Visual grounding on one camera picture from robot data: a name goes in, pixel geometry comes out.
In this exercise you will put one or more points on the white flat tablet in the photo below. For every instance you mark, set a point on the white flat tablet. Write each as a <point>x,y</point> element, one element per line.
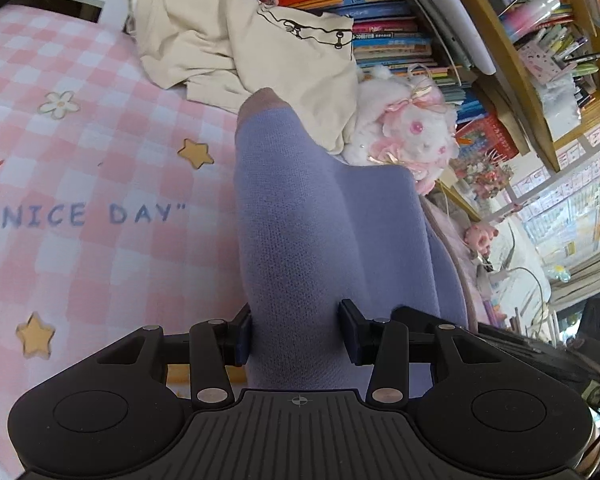
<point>460,20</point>

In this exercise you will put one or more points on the alphabet wall poster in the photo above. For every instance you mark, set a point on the alphabet wall poster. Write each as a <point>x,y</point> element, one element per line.
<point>580,200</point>

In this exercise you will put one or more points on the cream printed t-shirt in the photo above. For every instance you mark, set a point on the cream printed t-shirt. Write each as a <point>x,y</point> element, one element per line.
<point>260,50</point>

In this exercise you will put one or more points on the pink gradient bottle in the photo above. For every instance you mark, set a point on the pink gradient bottle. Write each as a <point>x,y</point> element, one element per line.
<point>530,15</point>

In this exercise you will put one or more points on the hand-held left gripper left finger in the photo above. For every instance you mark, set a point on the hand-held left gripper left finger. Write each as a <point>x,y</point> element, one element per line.
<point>242,342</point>

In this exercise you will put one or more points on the red boxed book set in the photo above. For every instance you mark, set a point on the red boxed book set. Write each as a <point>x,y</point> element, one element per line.
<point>487,137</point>

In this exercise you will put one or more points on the row of colourful books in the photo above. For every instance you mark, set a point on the row of colourful books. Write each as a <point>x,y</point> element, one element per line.
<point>370,15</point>

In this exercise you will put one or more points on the small pink plush toy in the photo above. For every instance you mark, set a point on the small pink plush toy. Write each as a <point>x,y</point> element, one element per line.
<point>480,239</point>

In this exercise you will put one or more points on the purple and brown knit sweater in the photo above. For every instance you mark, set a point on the purple and brown knit sweater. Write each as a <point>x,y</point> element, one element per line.
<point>320,235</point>

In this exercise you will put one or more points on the pink checked desk mat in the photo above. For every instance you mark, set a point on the pink checked desk mat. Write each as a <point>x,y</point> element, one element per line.
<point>105,260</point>

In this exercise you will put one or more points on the pink flower ornament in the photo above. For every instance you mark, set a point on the pink flower ornament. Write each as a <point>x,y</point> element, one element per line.
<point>482,175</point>

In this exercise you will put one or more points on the white wooden bookshelf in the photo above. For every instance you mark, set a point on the white wooden bookshelf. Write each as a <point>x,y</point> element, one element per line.
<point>525,100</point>

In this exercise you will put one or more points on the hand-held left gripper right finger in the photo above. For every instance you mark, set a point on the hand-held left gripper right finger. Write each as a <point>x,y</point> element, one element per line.
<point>352,337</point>

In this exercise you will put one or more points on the white pink plush bunny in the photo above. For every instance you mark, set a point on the white pink plush bunny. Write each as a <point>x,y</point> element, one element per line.
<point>410,130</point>

